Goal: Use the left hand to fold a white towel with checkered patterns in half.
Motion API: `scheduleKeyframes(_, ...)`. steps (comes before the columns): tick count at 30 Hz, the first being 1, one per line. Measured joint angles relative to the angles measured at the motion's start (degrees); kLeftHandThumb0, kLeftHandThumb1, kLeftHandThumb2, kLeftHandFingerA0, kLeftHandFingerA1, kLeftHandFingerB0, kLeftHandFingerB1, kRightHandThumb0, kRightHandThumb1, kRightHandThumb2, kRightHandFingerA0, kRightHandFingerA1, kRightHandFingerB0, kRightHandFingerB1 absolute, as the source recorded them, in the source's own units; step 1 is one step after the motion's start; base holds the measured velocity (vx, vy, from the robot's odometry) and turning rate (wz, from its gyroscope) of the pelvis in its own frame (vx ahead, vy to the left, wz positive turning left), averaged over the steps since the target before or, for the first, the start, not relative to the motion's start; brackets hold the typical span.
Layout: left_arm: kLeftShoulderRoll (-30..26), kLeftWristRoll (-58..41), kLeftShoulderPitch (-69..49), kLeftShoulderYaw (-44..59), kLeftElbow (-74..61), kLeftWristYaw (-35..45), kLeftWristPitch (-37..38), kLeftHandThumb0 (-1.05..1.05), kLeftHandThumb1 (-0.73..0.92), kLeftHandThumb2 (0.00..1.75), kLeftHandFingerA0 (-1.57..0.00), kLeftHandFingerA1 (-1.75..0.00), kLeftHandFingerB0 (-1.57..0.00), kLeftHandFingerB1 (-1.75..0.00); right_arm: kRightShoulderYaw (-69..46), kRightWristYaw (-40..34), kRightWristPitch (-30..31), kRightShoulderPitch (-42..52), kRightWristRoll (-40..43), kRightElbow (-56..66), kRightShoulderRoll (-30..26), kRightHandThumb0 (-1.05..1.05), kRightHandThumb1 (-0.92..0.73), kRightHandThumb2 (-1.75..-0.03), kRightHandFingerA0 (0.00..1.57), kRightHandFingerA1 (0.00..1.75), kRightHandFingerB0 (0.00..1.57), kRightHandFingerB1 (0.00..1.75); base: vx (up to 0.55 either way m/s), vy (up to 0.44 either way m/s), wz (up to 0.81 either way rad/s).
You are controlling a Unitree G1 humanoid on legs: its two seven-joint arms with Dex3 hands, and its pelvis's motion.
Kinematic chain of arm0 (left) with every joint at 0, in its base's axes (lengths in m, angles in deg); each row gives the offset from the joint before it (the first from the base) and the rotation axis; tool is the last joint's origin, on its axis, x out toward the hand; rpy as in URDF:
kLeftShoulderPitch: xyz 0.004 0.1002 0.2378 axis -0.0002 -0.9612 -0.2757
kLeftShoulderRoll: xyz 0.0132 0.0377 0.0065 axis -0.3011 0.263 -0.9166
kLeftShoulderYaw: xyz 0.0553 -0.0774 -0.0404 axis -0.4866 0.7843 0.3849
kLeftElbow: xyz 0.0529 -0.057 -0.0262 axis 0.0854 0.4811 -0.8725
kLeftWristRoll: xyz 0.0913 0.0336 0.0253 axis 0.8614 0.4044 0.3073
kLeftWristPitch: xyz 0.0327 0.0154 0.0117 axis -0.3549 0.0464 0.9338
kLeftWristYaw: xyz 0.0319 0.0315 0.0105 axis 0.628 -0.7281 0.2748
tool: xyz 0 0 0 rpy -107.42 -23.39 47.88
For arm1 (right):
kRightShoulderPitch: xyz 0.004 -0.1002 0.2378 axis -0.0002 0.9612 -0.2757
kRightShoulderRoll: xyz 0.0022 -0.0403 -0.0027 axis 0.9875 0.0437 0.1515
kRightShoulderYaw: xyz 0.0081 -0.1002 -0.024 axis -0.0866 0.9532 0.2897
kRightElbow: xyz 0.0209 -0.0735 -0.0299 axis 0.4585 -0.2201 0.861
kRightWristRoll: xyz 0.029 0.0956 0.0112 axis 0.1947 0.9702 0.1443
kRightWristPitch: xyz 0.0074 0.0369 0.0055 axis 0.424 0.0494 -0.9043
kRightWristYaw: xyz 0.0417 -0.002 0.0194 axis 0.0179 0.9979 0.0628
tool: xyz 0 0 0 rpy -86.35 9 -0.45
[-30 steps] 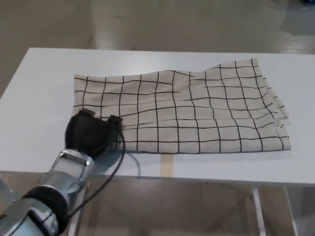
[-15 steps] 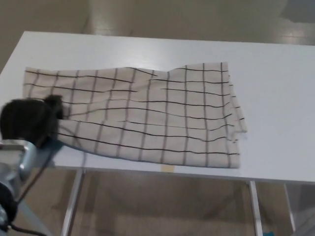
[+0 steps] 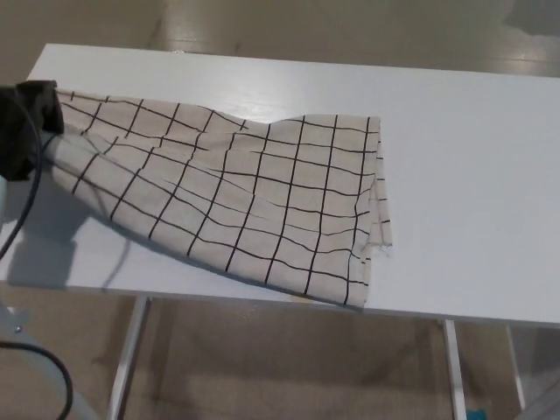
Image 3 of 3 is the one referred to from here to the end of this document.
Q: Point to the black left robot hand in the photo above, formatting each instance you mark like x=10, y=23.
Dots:
x=26, y=127

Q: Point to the white black-checkered towel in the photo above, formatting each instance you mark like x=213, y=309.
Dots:
x=262, y=197

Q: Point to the white table leg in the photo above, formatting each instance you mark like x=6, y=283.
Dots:
x=454, y=372
x=129, y=359
x=515, y=367

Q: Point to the teal object on floor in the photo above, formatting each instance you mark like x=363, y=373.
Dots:
x=477, y=414

